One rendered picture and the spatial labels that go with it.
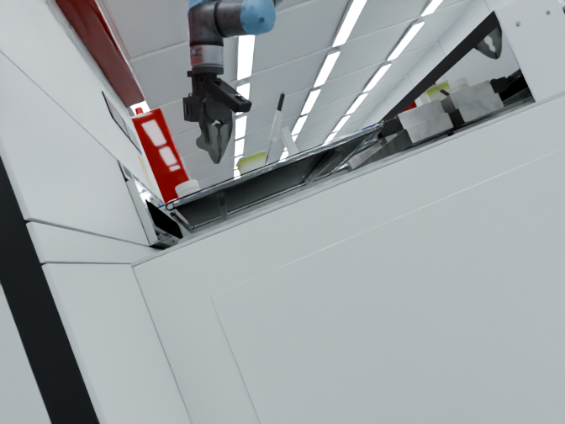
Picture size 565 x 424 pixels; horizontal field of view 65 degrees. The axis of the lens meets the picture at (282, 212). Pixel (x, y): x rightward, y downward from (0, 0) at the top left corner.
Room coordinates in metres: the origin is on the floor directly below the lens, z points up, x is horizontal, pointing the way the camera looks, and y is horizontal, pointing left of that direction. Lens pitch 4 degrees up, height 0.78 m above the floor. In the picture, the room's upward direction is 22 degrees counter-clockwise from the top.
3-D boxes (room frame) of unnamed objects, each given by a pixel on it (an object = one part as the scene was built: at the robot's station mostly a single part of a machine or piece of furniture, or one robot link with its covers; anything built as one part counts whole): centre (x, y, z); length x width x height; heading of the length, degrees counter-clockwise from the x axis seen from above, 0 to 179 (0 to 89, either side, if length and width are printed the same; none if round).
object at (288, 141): (1.12, -0.07, 1.03); 0.06 x 0.04 x 0.13; 99
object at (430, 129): (0.92, -0.25, 0.87); 0.36 x 0.08 x 0.03; 9
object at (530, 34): (0.85, -0.36, 0.89); 0.55 x 0.09 x 0.14; 9
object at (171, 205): (0.68, -0.02, 0.90); 0.37 x 0.01 x 0.01; 99
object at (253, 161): (1.20, 0.03, 1.00); 0.07 x 0.07 x 0.07; 18
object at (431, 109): (0.76, -0.28, 0.89); 0.08 x 0.03 x 0.03; 99
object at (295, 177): (0.86, 0.00, 0.90); 0.34 x 0.34 x 0.01; 9
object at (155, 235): (0.82, 0.21, 0.89); 0.44 x 0.02 x 0.10; 9
